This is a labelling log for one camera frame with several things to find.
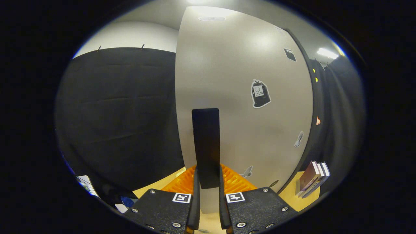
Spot long ceiling light panel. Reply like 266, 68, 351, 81
317, 48, 338, 59

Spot black door handle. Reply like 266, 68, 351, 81
192, 108, 220, 189

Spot black backdrop cloth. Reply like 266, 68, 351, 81
55, 47, 366, 199

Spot white and blue book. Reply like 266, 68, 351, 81
302, 162, 331, 199

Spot dark grey cabinet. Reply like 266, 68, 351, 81
276, 29, 325, 195

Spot white paper item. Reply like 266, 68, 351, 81
76, 175, 99, 198

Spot maroon cover book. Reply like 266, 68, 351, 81
299, 161, 320, 192

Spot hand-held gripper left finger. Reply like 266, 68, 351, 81
122, 165, 201, 234

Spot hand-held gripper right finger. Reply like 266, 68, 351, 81
218, 164, 298, 234

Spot dark spine book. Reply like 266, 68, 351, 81
301, 162, 326, 196

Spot light grey cabinet door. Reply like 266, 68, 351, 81
175, 6, 314, 215

